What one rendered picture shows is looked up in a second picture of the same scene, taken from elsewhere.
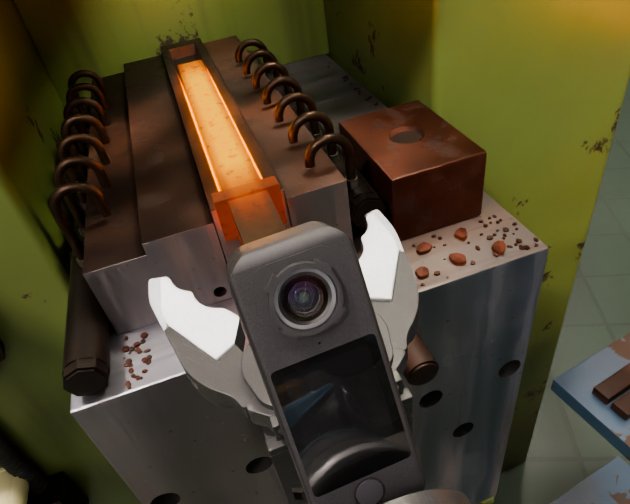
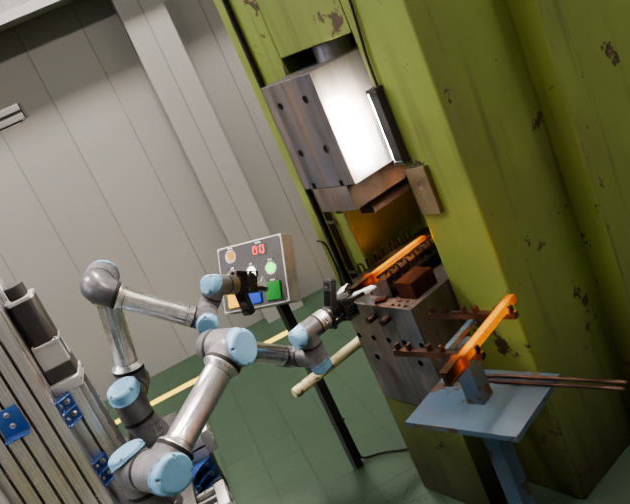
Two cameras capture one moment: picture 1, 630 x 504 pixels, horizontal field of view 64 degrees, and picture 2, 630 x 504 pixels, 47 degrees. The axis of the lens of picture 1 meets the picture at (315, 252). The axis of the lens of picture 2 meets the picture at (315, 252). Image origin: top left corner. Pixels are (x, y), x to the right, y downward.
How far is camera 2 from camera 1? 244 cm
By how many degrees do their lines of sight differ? 64
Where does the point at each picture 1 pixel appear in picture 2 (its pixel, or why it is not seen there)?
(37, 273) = not seen: hidden behind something
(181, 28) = not seen: hidden behind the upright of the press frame
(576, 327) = not seen: outside the picture
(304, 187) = (381, 278)
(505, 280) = (404, 313)
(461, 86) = (448, 266)
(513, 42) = (458, 259)
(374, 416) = (329, 300)
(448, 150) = (408, 281)
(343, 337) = (328, 290)
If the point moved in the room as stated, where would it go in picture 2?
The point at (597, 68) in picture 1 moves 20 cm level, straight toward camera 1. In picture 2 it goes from (489, 274) to (432, 293)
